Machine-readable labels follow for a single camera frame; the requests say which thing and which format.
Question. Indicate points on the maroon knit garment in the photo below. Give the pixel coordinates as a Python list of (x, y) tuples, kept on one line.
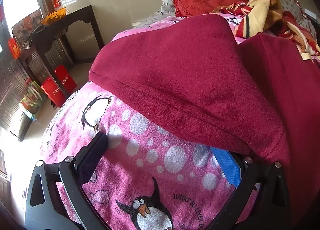
[(187, 69)]

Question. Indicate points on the dark lattice wooden door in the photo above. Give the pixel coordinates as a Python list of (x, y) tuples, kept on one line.
[(11, 89)]

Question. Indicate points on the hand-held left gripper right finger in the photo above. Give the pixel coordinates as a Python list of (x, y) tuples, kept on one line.
[(228, 167)]

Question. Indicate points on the pink penguin print blanket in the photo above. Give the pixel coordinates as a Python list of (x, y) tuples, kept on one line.
[(140, 170)]

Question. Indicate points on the red and yellow striped blanket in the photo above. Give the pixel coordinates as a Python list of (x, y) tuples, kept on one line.
[(262, 12)]

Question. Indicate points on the dark wooden table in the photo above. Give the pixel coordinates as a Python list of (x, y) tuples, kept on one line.
[(75, 19)]

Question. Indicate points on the red wall sticker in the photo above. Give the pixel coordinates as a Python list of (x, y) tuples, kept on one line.
[(56, 0)]

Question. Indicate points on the yellow plastic basket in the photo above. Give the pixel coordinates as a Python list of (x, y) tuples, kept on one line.
[(53, 16)]

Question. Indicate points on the framed picture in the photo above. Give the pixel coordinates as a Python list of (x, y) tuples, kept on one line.
[(26, 24)]

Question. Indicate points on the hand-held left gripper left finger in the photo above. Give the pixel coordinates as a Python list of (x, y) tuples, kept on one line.
[(91, 162)]

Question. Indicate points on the red hanging lantern decoration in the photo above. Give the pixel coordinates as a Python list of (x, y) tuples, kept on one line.
[(14, 48)]

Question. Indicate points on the red gift bag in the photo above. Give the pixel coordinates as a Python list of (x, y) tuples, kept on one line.
[(65, 78), (53, 92)]

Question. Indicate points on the colourful shopping bag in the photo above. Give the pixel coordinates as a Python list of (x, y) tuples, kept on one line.
[(32, 101)]

